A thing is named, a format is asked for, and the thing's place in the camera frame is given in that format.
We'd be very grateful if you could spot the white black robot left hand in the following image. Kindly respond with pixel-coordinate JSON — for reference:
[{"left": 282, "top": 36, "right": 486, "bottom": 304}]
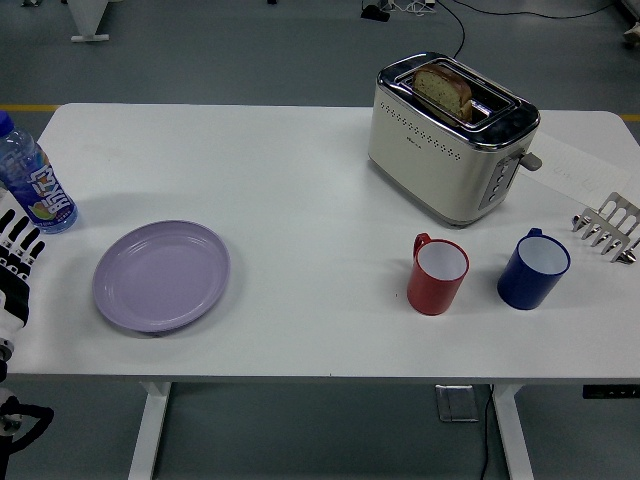
[{"left": 0, "top": 192, "right": 48, "bottom": 354}]

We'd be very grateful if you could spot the purple round plate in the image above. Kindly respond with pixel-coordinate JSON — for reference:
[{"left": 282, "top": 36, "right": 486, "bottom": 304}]
[{"left": 91, "top": 219, "right": 232, "bottom": 336}]

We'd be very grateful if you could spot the blue labelled drink bottle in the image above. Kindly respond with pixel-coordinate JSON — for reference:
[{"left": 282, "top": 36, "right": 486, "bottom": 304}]
[{"left": 0, "top": 110, "right": 79, "bottom": 236}]

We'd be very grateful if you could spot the white stand foot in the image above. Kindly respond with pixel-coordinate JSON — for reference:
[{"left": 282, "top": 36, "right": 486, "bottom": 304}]
[{"left": 64, "top": 0, "right": 127, "bottom": 44}]

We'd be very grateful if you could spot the cream steel toaster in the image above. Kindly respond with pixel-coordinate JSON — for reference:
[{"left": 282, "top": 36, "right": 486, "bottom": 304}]
[{"left": 367, "top": 49, "right": 544, "bottom": 231}]

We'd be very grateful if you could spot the metal floor socket box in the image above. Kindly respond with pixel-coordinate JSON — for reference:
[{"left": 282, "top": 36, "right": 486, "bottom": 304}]
[{"left": 434, "top": 383, "right": 482, "bottom": 424}]

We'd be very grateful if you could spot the brown bread slice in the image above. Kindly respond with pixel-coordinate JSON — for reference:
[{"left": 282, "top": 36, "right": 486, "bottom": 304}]
[{"left": 411, "top": 62, "right": 474, "bottom": 123}]

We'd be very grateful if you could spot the white paper sheet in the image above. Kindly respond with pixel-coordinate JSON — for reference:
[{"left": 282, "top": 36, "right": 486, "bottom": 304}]
[{"left": 518, "top": 130, "right": 633, "bottom": 209}]

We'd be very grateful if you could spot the silver metal toast rack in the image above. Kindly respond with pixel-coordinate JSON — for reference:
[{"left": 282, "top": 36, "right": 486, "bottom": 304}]
[{"left": 570, "top": 191, "right": 640, "bottom": 265}]

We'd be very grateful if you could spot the black table control panel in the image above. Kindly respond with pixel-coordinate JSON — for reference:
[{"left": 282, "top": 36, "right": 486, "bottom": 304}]
[{"left": 582, "top": 384, "right": 640, "bottom": 401}]

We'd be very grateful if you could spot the red cup with handle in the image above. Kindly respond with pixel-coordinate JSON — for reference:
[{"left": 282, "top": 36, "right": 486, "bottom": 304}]
[{"left": 406, "top": 232, "right": 471, "bottom": 317}]

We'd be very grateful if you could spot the thin black floor cable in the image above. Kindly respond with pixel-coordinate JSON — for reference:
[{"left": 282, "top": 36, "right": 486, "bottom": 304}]
[{"left": 478, "top": 384, "right": 497, "bottom": 480}]

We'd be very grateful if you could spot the blue cup with handle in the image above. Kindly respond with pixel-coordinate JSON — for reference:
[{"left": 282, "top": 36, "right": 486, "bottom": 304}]
[{"left": 496, "top": 227, "right": 572, "bottom": 312}]

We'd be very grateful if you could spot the black power cable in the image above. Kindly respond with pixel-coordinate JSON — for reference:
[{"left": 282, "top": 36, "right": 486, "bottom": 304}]
[{"left": 434, "top": 0, "right": 467, "bottom": 59}]

